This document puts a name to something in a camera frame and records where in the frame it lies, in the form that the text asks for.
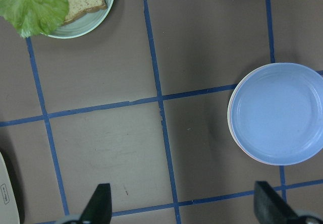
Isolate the blue plate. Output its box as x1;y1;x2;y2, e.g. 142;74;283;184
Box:
231;63;322;165

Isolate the cream toaster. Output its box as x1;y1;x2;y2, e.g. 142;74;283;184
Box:
0;154;20;224

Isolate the green plate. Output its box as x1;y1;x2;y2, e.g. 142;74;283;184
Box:
48;0;114;39

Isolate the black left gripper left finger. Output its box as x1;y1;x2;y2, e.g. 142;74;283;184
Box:
79;183;112;223

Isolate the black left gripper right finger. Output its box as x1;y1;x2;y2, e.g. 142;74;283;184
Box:
253;181;299;224

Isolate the green lettuce leaf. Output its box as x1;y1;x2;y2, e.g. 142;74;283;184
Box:
1;0;69;38

